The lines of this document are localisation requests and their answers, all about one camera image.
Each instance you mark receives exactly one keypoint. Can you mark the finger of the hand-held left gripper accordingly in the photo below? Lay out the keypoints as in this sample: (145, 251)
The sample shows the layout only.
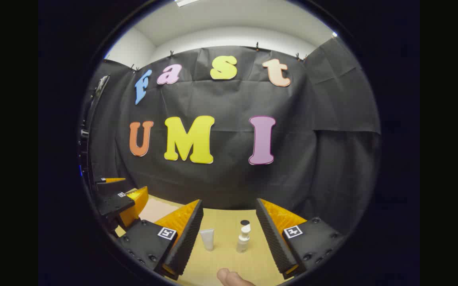
(113, 204)
(111, 187)

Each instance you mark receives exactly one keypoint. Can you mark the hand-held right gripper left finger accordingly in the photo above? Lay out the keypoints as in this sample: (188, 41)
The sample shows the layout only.
(181, 242)

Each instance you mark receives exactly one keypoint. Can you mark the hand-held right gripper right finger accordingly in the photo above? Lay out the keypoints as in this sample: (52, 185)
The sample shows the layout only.
(276, 242)

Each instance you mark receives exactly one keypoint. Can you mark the white squeeze tube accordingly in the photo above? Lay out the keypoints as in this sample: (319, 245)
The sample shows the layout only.
(207, 239)

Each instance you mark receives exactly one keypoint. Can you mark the white pump bottle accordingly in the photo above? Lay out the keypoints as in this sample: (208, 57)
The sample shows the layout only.
(243, 241)

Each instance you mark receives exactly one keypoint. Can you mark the ceiling light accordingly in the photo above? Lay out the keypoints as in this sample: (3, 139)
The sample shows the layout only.
(185, 2)

